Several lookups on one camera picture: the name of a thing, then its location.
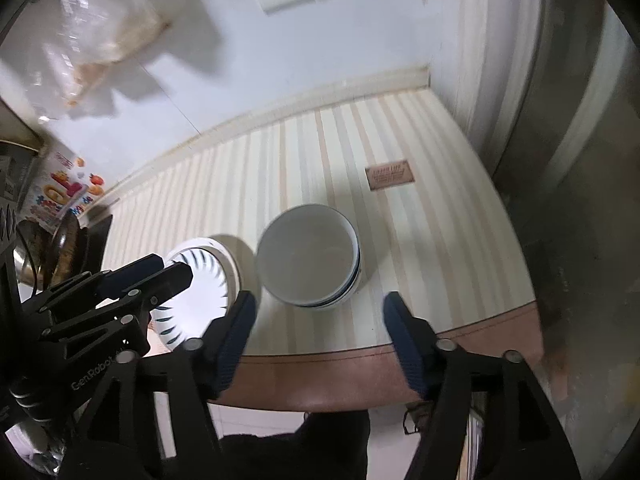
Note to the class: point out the white bowl dark rim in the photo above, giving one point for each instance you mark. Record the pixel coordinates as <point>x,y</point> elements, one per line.
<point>319,252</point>

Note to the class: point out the striped cat table mat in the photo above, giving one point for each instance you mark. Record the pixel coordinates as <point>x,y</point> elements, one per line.
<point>430,226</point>

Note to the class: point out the white bowl blue pattern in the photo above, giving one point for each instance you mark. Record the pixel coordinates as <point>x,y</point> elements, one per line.
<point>268,264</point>

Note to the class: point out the black wok with food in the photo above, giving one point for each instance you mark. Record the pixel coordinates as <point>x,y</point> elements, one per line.
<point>62,251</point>

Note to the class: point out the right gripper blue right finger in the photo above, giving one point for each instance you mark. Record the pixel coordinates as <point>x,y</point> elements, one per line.
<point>415,344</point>

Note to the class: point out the black induction cooktop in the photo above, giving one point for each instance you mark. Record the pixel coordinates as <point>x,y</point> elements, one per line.
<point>96,243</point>

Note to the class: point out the plastic bag right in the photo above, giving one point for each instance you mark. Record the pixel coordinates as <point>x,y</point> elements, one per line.
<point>75,44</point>

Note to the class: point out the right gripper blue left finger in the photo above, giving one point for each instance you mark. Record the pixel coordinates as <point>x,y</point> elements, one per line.
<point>224,343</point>

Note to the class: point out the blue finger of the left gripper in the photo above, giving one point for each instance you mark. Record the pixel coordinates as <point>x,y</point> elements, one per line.
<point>117,282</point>

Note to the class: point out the colourful wall sticker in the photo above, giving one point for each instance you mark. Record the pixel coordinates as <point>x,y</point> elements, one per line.
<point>64,183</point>

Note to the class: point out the stainless steel pot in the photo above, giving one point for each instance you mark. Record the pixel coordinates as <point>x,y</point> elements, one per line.
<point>28,263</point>

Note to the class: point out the blue striped plate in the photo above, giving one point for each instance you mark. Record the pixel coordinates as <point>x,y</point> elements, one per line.
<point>216,281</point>

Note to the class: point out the glass sliding door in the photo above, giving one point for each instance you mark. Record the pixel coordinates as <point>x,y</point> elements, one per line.
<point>570,179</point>

